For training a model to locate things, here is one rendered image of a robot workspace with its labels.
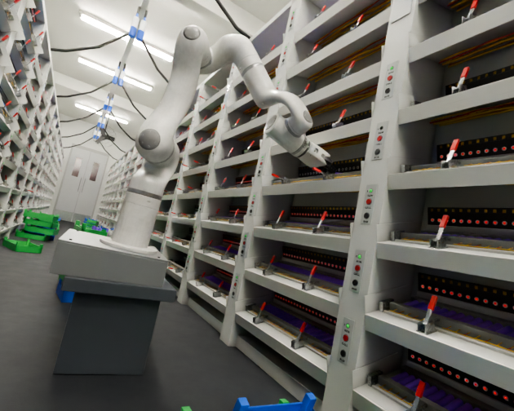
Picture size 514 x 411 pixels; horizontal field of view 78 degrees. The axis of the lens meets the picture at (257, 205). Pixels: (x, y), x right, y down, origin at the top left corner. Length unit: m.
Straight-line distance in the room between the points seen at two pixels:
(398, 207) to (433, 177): 0.16
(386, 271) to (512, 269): 0.33
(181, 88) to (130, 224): 0.50
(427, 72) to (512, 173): 0.51
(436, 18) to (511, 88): 0.49
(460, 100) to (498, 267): 0.42
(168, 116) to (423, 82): 0.84
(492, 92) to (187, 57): 0.89
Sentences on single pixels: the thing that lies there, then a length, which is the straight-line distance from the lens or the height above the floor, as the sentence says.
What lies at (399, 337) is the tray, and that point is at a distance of 0.92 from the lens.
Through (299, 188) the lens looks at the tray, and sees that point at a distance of 1.29.
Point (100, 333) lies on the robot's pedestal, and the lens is 1.12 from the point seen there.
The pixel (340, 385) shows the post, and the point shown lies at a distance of 1.04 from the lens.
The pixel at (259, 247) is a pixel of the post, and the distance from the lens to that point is 1.53.
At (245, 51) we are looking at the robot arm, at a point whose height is 1.13.
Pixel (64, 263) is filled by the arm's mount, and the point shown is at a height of 0.31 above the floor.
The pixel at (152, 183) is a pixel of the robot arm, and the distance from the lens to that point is 1.14.
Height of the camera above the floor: 0.48
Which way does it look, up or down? 7 degrees up
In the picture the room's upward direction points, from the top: 12 degrees clockwise
